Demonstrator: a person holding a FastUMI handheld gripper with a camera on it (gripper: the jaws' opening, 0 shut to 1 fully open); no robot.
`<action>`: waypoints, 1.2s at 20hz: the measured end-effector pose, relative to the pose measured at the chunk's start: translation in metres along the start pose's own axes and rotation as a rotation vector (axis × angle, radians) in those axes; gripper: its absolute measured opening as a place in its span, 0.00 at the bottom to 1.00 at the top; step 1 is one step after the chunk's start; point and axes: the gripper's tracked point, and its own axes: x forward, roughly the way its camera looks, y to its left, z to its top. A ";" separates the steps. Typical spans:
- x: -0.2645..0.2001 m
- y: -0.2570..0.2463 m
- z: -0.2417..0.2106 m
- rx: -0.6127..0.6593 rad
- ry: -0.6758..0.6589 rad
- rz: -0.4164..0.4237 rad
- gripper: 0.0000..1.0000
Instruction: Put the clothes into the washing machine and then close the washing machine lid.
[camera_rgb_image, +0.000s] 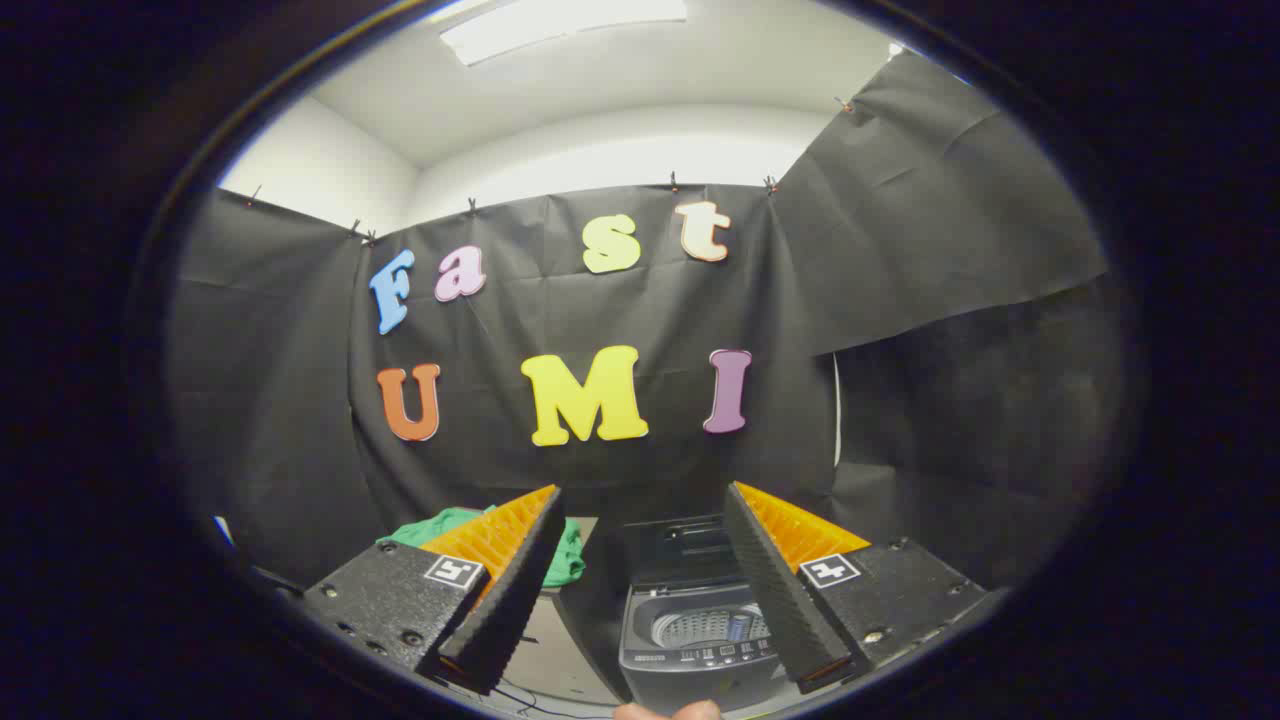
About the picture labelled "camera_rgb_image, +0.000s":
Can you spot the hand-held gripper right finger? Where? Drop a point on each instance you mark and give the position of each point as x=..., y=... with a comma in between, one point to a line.
x=775, y=600

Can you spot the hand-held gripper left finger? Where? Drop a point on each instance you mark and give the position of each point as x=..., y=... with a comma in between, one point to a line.
x=505, y=600

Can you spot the dark washing machine lid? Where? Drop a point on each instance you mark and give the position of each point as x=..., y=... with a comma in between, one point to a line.
x=680, y=555

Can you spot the green polo shirt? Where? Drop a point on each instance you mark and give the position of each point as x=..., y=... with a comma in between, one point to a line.
x=425, y=530

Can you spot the grey washing machine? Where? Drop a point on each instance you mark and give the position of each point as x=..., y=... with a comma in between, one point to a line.
x=690, y=690

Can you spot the grey side table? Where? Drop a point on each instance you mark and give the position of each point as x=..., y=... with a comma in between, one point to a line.
x=590, y=530

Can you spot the black backdrop cloth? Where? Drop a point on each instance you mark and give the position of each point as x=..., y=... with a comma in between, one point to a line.
x=900, y=250

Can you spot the ceiling light panel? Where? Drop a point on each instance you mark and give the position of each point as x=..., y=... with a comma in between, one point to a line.
x=560, y=25

